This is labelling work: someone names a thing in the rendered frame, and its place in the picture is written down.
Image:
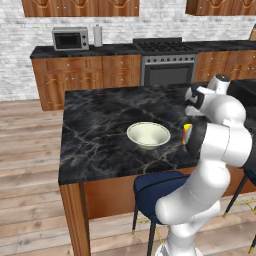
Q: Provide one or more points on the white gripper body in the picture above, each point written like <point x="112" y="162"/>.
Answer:
<point x="193" y="111"/>

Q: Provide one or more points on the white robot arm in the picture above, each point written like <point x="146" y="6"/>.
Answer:
<point x="213" y="186"/>

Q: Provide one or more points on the yellow cup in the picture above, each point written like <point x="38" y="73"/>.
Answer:
<point x="186" y="132"/>

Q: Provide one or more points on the pale green bowl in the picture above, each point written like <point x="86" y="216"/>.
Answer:
<point x="148" y="134"/>

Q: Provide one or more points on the wooden counter cupboards, black worktop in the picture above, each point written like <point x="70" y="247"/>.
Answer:
<point x="226" y="63"/>
<point x="83" y="76"/>

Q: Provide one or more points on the black marble dining table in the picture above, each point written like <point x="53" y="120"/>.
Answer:
<point x="106" y="126"/>

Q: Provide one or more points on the steel oven with hob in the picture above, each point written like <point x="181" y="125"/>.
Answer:
<point x="166" y="66"/>

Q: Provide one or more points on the navy blue stool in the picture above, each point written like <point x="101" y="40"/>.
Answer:
<point x="250" y="176"/>
<point x="156" y="190"/>

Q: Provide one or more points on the brown wooden block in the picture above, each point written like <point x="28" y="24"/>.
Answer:
<point x="253" y="34"/>

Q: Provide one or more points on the white paper towel roll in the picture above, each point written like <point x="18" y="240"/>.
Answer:
<point x="98" y="36"/>

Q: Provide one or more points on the silver microwave oven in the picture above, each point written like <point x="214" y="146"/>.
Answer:
<point x="70" y="39"/>

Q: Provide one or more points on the wooden wall cupboards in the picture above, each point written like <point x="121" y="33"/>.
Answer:
<point x="223" y="6"/>
<point x="80" y="8"/>

